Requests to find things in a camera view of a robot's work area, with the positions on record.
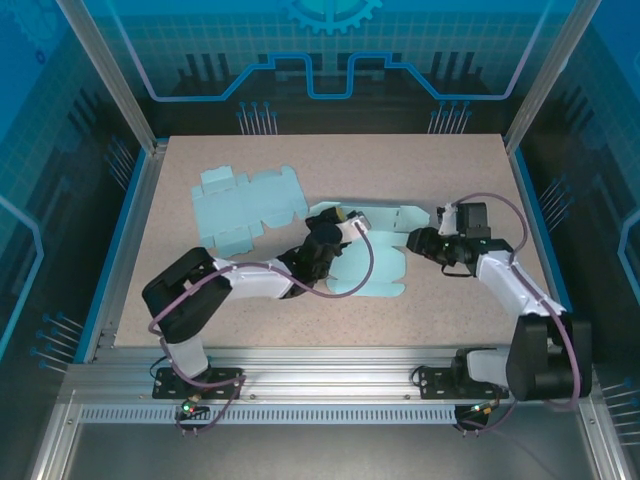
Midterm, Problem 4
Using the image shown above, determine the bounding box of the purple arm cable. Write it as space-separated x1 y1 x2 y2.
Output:
147 223 376 435
462 192 584 436

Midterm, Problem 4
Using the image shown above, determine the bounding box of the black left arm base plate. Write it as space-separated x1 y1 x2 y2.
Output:
151 366 247 401

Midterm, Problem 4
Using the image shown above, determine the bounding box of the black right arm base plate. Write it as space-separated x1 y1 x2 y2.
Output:
414 366 516 401

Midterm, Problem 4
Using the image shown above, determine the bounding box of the aluminium frame beam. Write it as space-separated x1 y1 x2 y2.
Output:
27 402 84 480
577 402 619 480

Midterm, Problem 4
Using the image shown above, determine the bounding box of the wide aluminium frame rail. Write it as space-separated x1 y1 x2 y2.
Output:
62 346 604 407

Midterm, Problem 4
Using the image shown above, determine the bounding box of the small circuit board with LEDs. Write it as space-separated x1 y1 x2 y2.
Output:
175 393 210 420
464 398 503 419

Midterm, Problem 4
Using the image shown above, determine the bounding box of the slotted grey cable duct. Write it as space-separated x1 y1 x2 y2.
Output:
77 405 471 426

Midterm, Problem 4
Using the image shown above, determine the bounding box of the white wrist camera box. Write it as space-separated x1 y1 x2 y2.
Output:
435 200 462 236
344 212 372 242

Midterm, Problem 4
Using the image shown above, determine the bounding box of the blue table edge strip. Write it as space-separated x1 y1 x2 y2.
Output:
73 149 151 364
507 148 571 314

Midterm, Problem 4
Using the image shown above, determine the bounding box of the aluminium frame post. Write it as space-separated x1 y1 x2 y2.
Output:
55 0 170 157
502 0 606 157

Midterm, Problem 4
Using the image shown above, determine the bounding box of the light blue paper box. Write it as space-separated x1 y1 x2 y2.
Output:
191 165 310 260
308 199 432 302

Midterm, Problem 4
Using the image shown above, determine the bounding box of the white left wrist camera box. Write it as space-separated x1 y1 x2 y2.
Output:
344 212 372 242

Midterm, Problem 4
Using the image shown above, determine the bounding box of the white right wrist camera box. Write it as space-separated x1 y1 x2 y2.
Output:
435 200 462 236

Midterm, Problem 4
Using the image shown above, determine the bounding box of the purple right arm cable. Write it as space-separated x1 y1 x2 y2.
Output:
462 192 584 436

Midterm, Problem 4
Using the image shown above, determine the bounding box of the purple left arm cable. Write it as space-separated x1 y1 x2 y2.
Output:
147 223 376 435

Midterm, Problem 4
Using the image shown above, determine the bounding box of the aluminium side rail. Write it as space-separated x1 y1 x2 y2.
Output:
82 142 169 364

